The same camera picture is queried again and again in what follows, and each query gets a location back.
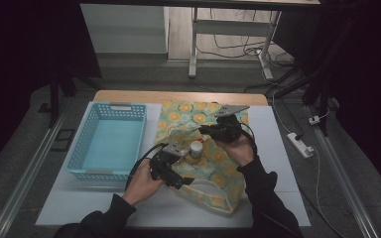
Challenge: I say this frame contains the tangle of floor cables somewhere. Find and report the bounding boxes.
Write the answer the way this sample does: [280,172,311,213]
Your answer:
[196,8,295,68]

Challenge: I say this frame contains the white power strip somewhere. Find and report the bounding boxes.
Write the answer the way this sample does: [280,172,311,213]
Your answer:
[286,132,316,160]

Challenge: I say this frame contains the white table mat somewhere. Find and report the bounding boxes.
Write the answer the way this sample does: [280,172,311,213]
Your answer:
[35,101,312,229]

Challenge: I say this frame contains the black floor plate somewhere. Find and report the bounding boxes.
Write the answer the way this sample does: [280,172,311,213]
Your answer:
[51,128,77,153]

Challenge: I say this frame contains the pale grey cabinet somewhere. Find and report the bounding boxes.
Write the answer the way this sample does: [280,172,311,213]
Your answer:
[80,3,170,55]

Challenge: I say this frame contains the small white-lid jar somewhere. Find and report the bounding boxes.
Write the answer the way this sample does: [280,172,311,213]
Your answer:
[190,140,203,160]

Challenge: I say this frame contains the aluminium floor rail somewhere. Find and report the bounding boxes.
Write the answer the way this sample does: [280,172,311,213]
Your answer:
[0,98,74,238]
[305,104,380,238]

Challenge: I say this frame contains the black stand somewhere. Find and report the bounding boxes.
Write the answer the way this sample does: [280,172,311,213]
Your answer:
[243,60,333,137]
[47,73,104,129]

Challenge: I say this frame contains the black curtain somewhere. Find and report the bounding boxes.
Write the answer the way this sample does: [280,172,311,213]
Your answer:
[272,0,381,207]
[0,0,104,178]

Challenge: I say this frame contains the light blue plastic basket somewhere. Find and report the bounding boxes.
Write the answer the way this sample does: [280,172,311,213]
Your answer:
[65,101,148,182]

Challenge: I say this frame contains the white desk frame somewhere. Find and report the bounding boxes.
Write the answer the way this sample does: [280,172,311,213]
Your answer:
[79,0,321,80]

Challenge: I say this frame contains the thin white cable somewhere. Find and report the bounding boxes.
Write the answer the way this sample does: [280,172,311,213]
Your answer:
[312,146,340,238]

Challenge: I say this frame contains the person's right hand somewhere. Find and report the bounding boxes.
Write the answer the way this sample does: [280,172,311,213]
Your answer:
[217,134,256,168]

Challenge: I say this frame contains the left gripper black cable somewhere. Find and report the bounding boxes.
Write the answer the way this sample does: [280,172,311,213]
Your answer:
[124,142,168,192]

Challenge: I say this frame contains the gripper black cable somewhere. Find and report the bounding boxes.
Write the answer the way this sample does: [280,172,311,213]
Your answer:
[239,122,259,159]
[124,142,168,192]

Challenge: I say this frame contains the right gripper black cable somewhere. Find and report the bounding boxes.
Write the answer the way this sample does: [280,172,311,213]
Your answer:
[239,122,259,159]

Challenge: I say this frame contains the orange print cloth bag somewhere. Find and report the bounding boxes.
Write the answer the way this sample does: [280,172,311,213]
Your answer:
[154,99,250,215]

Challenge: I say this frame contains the person's left hand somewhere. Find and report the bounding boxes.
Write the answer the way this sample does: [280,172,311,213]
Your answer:
[124,159,165,207]

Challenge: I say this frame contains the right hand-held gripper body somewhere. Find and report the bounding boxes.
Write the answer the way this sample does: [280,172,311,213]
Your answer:
[210,104,251,144]

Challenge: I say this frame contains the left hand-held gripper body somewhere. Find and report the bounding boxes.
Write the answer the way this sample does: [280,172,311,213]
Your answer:
[149,142,191,187]

